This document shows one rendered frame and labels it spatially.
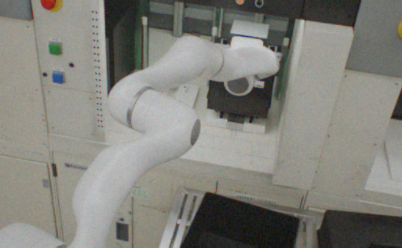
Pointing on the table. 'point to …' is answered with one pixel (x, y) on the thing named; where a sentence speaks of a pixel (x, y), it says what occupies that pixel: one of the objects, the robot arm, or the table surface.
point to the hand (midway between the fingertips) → (248, 35)
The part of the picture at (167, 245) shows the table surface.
